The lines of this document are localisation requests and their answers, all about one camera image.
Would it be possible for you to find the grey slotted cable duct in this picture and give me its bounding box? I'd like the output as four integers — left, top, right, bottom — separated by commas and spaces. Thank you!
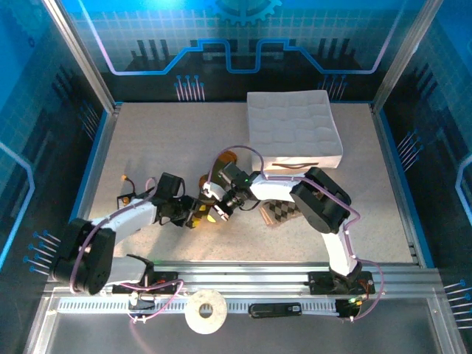
57, 296, 342, 315

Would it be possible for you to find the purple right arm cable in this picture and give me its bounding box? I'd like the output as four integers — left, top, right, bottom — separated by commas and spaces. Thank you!
204, 145, 385, 324

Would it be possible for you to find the aluminium frame post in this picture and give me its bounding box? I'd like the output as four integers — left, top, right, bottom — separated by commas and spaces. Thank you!
370, 0, 444, 114
43, 0, 123, 114

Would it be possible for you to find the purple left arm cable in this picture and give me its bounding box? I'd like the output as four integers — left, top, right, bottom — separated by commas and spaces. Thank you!
69, 177, 185, 325

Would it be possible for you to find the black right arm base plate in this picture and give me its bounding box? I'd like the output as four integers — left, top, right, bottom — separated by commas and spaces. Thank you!
308, 271, 373, 296

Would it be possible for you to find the black rectangular device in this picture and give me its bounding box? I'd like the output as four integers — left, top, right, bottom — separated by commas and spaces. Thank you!
248, 302, 303, 319

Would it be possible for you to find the white tape roll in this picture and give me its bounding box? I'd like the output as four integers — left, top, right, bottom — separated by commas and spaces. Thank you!
184, 289, 229, 336

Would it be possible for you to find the brown beige argyle sock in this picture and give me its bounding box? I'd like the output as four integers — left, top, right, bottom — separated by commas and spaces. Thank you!
257, 201, 302, 229

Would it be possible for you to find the black controller box with LED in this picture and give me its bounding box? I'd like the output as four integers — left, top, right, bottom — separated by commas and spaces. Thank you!
336, 298, 361, 319

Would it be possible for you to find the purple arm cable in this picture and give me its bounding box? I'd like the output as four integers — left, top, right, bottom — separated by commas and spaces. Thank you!
69, 177, 185, 325
204, 145, 385, 324

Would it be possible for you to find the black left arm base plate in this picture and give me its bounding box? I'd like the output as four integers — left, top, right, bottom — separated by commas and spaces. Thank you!
111, 271, 181, 296

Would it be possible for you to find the black controller box white plug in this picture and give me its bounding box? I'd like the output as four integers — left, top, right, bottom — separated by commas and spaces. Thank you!
128, 293, 156, 310

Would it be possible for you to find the grey front platform panel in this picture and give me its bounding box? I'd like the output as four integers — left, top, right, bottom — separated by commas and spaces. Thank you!
35, 294, 465, 354

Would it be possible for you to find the aluminium front rail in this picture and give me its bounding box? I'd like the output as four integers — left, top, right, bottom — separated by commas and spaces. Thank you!
46, 260, 442, 298

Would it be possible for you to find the aluminium side rail blue trim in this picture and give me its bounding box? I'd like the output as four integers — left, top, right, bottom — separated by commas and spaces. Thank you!
68, 102, 123, 266
369, 102, 436, 268

